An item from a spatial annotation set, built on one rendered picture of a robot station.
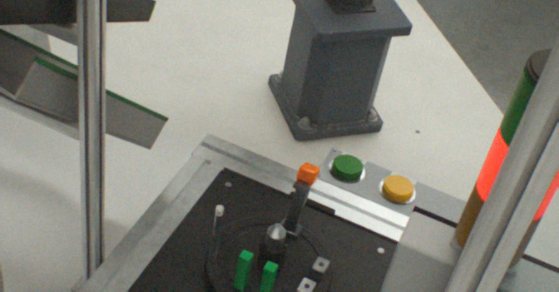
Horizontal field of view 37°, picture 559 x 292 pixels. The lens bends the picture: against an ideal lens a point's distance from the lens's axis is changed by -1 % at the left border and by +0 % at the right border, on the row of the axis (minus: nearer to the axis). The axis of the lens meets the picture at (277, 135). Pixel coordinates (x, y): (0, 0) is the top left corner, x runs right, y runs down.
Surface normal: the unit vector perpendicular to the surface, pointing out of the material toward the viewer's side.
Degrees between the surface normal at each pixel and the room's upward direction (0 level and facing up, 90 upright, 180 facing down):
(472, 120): 0
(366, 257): 0
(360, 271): 0
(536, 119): 90
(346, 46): 90
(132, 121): 90
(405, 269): 90
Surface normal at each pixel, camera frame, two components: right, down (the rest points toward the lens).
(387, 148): 0.14, -0.74
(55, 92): 0.82, 0.47
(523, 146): -0.41, 0.56
